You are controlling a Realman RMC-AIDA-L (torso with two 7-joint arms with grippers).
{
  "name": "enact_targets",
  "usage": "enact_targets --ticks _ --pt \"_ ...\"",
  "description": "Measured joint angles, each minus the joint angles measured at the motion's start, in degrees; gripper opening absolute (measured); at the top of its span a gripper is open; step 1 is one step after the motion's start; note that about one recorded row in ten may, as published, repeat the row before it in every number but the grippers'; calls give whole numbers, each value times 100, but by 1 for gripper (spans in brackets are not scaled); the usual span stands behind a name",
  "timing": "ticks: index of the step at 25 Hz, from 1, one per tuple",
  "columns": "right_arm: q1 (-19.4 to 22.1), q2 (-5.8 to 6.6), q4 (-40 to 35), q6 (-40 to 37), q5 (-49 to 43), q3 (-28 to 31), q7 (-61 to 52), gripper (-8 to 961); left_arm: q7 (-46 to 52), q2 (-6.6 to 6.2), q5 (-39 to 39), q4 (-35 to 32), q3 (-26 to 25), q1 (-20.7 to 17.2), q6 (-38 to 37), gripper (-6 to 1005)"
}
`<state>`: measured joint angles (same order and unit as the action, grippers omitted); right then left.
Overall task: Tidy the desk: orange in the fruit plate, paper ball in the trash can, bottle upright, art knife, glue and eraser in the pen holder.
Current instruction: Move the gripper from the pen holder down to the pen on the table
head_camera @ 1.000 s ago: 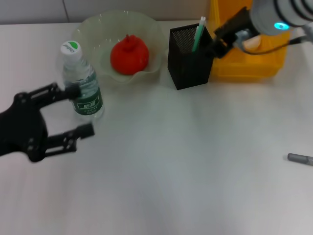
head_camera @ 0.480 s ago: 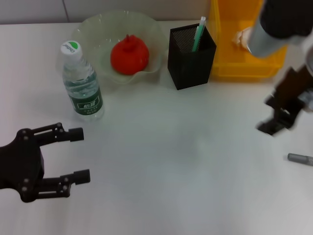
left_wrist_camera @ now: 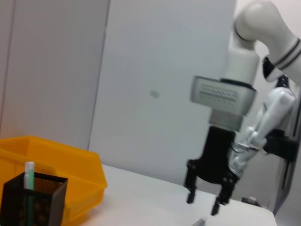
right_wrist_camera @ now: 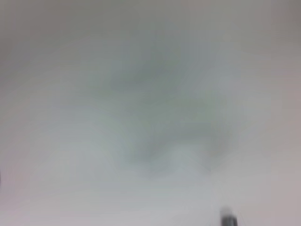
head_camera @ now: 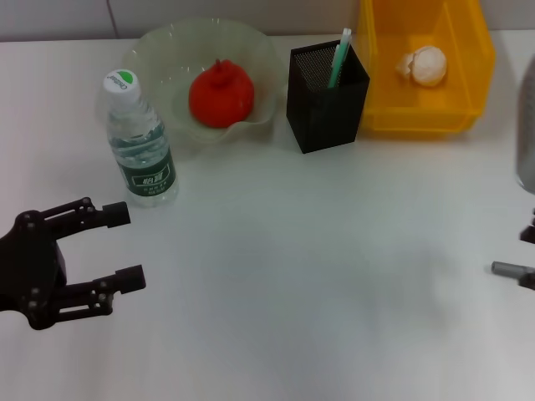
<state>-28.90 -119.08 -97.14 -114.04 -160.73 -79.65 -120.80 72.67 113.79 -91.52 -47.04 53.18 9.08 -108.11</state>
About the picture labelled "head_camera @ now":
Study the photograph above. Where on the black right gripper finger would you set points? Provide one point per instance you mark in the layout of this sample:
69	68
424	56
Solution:
527	280
528	231

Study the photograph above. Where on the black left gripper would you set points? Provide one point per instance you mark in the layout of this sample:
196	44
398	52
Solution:
29	267

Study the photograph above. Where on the grey marker pen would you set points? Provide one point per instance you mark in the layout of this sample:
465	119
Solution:
507	268

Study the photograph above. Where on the clear green-labelled water bottle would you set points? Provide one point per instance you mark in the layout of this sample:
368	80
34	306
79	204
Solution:
142	150

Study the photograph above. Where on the orange fruit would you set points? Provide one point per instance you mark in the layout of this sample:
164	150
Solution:
221	96

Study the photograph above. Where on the white garlic bulb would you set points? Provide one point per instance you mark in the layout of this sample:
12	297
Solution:
428	67

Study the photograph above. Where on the green pen with white cap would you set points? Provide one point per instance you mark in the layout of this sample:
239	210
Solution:
339	58

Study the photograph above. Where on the translucent wavy glass fruit bowl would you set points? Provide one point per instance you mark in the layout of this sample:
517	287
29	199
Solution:
167	54

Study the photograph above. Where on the black mesh pen holder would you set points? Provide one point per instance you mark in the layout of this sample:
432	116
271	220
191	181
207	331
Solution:
326	121

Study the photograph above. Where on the yellow plastic bin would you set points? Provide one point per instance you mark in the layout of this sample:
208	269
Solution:
460	104

